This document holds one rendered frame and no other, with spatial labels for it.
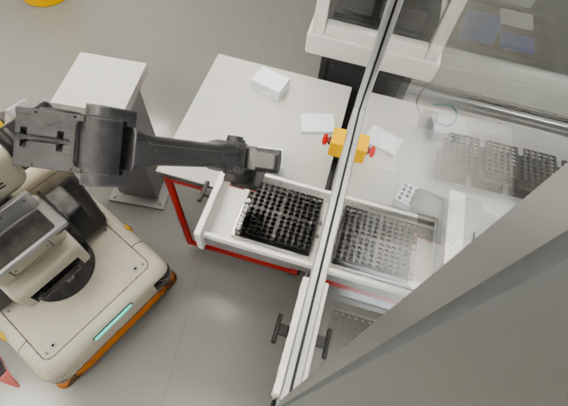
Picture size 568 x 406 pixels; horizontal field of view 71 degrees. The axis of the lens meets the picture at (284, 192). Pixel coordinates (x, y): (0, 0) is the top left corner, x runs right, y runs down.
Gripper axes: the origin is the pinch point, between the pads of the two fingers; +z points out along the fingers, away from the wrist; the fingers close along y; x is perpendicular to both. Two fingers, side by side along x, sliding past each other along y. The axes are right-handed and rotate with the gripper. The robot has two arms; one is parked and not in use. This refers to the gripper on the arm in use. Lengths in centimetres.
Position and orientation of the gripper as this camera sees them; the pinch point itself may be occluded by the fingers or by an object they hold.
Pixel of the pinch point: (249, 188)
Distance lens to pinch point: 113.3
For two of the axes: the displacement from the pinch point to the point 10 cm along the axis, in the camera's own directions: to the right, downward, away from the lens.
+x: -2.5, 8.8, -4.0
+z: 0.5, 4.3, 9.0
